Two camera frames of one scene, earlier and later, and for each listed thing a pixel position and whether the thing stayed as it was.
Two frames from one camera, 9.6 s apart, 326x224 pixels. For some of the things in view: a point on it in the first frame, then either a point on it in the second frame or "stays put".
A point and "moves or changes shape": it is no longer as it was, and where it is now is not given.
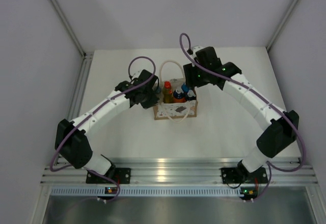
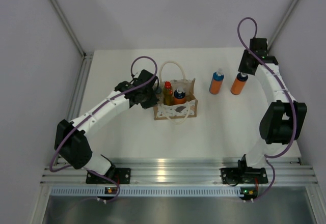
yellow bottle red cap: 167,92 stays put
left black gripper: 153,101 stays put
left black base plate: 121,175 stays put
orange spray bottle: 185,88 moves or changes shape
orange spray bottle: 191,95 moves or changes shape
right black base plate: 243,175 stays put
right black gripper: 189,70 → 242,67
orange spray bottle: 179,95 stays put
